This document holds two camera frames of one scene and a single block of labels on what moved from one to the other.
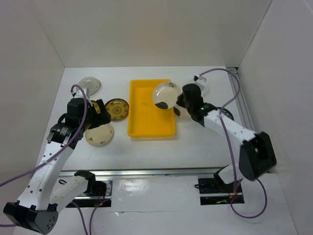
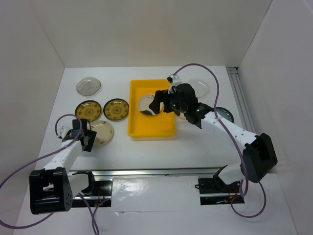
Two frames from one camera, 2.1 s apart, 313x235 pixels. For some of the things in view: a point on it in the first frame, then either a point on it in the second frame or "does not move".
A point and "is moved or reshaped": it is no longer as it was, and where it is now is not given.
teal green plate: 225,111 does not move
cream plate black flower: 165,95 is moved or reshaped
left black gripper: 105,117 → 91,134
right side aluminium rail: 233,72 does not move
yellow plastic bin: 145,119 does not move
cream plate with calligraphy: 99,135 does not move
